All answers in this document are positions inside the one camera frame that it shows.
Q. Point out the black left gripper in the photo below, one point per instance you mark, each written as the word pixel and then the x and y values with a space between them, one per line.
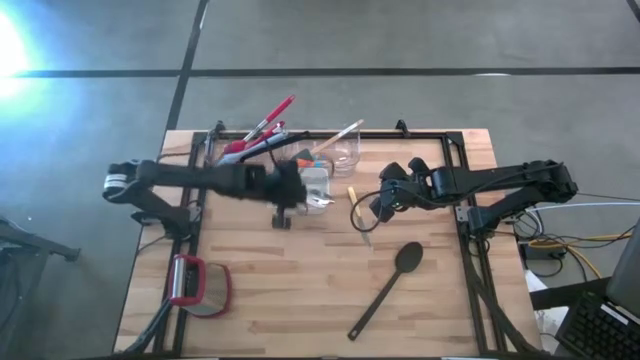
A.
pixel 285 185

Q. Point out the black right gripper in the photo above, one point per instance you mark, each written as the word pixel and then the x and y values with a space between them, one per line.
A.
pixel 417 167

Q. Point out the clear plastic cup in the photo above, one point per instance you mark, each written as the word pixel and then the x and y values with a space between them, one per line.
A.
pixel 342 132

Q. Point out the black nylon spoon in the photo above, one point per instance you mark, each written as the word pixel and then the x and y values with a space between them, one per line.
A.
pixel 409 257

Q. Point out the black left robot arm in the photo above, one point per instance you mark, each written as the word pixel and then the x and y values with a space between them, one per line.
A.
pixel 200 177

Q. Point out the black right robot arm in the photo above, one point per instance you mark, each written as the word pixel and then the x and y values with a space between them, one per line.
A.
pixel 500 175

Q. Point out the white rectangular utensil tray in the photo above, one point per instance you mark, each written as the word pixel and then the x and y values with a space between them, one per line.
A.
pixel 320 182

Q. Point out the red framed box grater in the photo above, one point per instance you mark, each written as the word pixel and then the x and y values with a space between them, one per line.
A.
pixel 210 290

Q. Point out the black power box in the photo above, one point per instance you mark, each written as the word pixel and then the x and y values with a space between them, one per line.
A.
pixel 540 252

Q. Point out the white paper sheet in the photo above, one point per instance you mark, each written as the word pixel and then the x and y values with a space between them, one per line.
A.
pixel 550 320

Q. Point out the black floor stand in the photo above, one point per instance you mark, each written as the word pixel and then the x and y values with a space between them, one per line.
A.
pixel 40 245

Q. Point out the dark laptop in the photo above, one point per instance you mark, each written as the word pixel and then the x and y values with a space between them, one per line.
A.
pixel 627 270

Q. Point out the black keyboard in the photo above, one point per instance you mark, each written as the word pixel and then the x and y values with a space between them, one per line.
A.
pixel 600 330

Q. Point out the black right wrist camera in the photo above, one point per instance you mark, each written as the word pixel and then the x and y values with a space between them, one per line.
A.
pixel 407 195

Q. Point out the black aluminium table frame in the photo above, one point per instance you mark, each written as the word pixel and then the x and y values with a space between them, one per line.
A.
pixel 425 135

